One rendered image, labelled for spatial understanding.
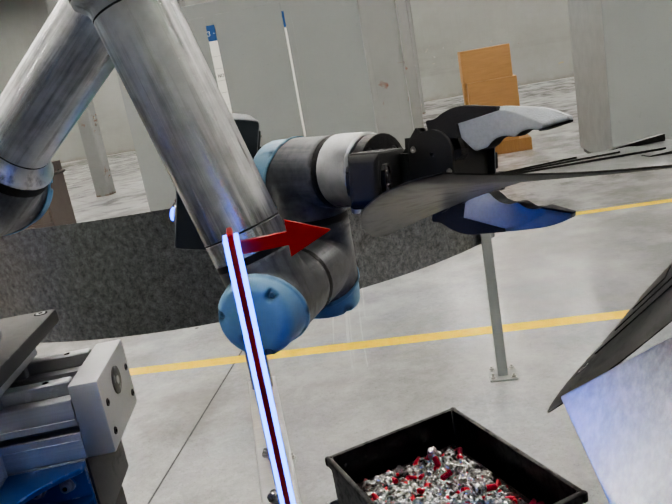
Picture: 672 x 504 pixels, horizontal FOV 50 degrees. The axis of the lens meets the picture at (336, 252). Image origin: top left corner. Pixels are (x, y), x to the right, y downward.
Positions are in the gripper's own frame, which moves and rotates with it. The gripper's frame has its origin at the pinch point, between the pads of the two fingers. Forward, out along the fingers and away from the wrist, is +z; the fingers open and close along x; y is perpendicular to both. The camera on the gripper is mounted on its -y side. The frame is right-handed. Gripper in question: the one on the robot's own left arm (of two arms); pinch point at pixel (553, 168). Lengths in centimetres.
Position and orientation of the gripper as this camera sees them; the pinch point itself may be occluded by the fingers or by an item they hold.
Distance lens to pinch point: 57.2
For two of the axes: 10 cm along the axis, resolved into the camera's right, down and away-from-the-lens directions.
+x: 0.9, 9.8, 1.7
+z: 7.2, 0.6, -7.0
